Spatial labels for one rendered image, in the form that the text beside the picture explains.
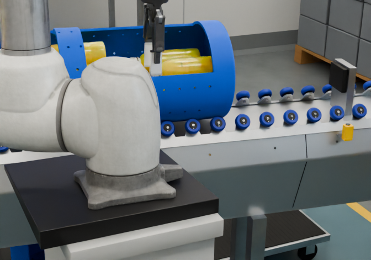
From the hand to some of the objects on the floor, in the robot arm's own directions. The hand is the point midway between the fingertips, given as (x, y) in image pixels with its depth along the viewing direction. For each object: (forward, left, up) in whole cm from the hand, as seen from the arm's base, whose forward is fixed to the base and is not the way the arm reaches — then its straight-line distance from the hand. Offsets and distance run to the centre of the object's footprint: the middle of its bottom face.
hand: (152, 60), depth 190 cm
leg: (+19, -35, -114) cm, 120 cm away
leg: (+5, -34, -115) cm, 120 cm away
